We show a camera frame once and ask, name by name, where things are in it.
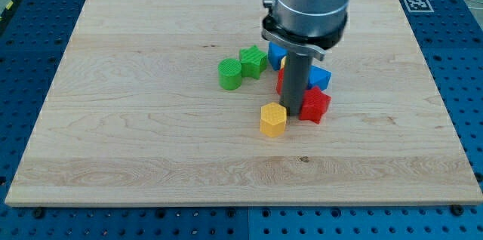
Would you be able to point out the wooden board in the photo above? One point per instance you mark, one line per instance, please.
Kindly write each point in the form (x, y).
(135, 117)

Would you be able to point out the red star block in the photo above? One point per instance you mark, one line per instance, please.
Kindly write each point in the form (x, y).
(315, 105)

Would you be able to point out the yellow block behind rod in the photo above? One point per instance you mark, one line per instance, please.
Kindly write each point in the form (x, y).
(282, 63)

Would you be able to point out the green star block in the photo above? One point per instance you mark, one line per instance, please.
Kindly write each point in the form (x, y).
(253, 62)

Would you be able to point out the green cylinder block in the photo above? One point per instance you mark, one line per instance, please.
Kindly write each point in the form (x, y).
(229, 74)

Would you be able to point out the yellow hexagon block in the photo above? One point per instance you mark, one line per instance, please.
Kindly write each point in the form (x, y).
(273, 119)

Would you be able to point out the red circle block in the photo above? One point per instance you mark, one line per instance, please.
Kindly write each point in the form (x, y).
(279, 83)

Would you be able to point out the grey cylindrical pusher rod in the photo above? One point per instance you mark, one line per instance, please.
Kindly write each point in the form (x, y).
(295, 81)

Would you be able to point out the blue cube block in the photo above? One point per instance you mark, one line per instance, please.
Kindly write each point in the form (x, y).
(275, 55)

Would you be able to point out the white fiducial marker tag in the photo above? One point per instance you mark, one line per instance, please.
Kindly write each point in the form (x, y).
(418, 6)

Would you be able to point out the black clamp with metal lever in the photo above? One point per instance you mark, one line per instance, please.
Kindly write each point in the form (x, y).
(314, 47)

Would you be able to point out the blue triangle block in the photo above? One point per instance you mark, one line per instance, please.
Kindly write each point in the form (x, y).
(319, 77)

